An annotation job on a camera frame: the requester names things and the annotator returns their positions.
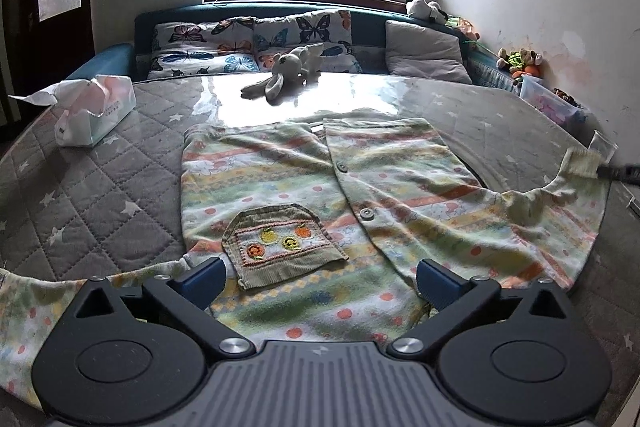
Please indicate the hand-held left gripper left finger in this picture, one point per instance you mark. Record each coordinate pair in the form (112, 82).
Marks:
(202, 282)

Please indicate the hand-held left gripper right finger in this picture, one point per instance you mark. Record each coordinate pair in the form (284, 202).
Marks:
(440, 284)

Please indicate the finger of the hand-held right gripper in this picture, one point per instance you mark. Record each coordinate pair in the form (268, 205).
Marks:
(622, 173)

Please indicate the pastel striped baby cardigan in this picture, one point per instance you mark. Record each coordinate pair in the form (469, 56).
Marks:
(400, 187)

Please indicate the clear plastic storage box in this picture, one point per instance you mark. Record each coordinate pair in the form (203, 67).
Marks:
(545, 102)

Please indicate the grey quilted star table cover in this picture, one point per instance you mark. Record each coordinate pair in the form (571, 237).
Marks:
(100, 207)

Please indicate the brown plush toy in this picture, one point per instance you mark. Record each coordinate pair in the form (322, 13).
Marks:
(522, 59)

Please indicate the white tissue pack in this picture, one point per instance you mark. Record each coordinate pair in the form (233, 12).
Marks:
(95, 117)

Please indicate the colourful flower toy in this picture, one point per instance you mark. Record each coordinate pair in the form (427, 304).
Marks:
(462, 28)

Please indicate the white bunny plush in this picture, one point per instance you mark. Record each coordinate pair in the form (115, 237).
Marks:
(290, 67)

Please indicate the butterfly print pillow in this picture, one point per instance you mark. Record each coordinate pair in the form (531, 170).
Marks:
(305, 37)
(205, 49)

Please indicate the grey pillow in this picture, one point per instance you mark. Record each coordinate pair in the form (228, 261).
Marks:
(425, 49)

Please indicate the panda plush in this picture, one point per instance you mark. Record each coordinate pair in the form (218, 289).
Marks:
(422, 7)

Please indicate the teal sofa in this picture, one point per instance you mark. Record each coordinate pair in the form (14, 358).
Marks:
(370, 27)

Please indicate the brown wooden sill board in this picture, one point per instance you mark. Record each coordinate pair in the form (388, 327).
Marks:
(325, 0)

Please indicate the dark wooden door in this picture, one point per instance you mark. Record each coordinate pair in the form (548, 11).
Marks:
(15, 7)

